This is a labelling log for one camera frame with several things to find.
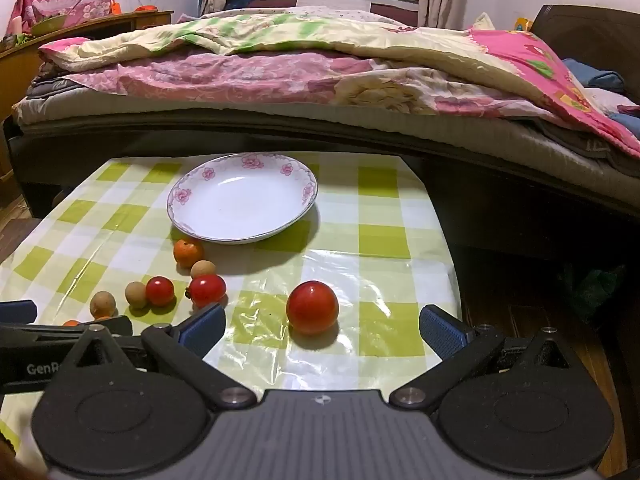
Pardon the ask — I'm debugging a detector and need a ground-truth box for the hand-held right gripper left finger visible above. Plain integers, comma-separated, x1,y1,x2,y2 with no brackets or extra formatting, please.
52,304,257,408

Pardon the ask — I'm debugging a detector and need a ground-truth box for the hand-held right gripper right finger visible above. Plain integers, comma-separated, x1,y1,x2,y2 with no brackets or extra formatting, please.
389,304,590,408

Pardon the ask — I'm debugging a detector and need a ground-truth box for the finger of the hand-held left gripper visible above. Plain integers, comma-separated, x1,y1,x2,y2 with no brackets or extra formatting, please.
0,315,134,344
0,300,39,326

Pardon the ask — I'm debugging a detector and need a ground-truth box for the blue folded clothing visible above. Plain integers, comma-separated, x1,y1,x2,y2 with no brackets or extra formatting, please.
562,57,626,93

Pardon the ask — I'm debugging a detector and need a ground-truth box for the dark wooden bed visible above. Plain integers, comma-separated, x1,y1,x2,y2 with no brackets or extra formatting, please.
5,4,640,281

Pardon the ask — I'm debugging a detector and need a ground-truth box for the cherry tomato with stem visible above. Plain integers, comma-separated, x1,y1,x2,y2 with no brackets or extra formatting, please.
186,274,228,309

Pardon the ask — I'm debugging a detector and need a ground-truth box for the large red tomato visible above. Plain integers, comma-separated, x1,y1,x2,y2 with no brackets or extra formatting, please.
286,280,340,337

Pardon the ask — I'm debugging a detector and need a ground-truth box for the green bowl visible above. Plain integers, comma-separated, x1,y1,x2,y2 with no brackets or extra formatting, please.
30,14,68,36

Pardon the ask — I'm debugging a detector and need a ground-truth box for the wooden desk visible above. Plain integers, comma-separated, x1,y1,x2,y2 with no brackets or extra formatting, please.
0,10,176,126

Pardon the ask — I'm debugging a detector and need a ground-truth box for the green checkered tablecloth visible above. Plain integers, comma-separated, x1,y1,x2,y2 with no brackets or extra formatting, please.
0,152,463,461

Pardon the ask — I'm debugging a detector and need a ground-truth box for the small orange tomato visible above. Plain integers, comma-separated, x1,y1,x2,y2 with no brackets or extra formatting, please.
173,239,205,269

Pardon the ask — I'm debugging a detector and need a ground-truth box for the cream quilt with pink edge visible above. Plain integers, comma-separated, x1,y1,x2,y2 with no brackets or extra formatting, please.
39,10,640,158

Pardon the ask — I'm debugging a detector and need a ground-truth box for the white plate with pink flowers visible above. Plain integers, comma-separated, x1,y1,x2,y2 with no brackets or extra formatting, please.
166,152,319,246

